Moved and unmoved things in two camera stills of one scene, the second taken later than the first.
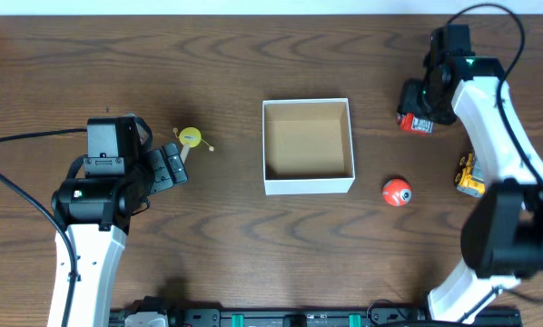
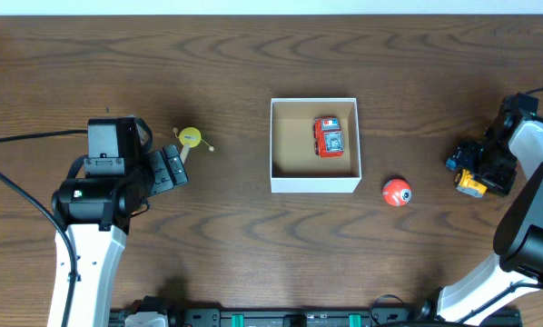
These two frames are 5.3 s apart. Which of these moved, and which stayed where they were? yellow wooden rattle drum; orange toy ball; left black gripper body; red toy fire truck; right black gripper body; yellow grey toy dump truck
Moved: right black gripper body; red toy fire truck
Stayed: left black gripper body; yellow wooden rattle drum; orange toy ball; yellow grey toy dump truck
